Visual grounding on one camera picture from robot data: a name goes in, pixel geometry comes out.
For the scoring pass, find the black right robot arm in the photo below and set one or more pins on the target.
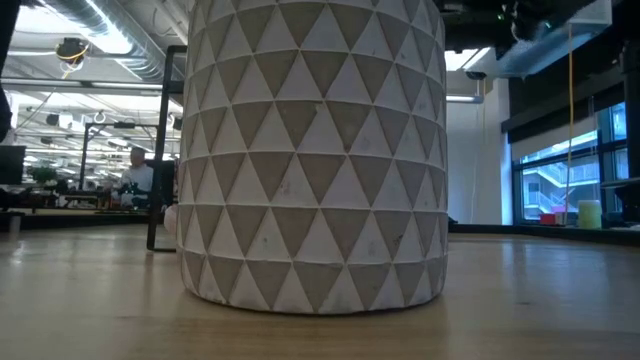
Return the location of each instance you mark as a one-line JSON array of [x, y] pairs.
[[525, 15]]

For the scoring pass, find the triangle-patterned pot with succulent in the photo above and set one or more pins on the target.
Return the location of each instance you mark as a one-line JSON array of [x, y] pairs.
[[315, 175]]

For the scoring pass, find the fluorescent tube light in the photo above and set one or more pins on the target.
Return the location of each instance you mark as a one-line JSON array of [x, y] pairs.
[[462, 98]]

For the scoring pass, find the person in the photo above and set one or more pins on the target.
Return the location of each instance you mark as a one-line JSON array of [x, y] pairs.
[[139, 177]]

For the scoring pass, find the red box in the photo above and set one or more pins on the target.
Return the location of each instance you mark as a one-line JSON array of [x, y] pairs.
[[548, 219]]

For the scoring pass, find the yellow-green container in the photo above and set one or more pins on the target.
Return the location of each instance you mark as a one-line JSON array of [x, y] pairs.
[[590, 215]]

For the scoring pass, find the green background plant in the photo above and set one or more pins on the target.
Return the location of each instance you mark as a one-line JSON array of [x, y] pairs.
[[42, 174]]

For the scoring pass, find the black background monitor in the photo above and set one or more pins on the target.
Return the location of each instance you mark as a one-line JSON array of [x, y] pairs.
[[12, 165]]

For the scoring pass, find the window with dark frame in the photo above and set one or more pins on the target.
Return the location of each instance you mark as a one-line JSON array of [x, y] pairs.
[[550, 185]]

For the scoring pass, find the black aluminium frame rail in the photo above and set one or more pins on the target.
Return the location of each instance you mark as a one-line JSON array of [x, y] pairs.
[[75, 220], [550, 234]]

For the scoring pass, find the black metal stand frame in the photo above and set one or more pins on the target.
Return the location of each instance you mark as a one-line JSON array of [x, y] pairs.
[[83, 160]]

